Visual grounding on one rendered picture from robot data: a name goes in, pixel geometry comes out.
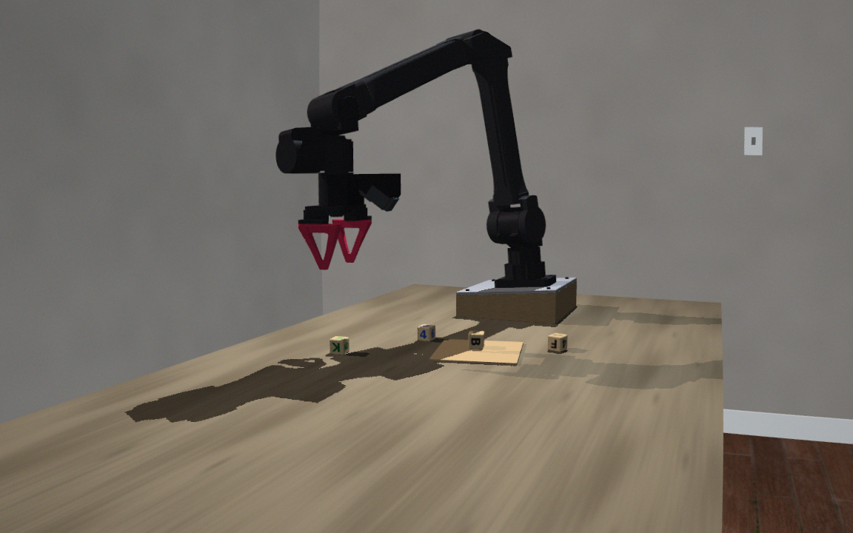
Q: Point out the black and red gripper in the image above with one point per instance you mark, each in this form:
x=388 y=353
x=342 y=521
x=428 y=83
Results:
x=354 y=217

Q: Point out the beige flat mat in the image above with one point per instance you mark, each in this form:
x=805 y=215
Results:
x=494 y=352

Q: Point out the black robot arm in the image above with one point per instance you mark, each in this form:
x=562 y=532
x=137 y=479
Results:
x=308 y=149

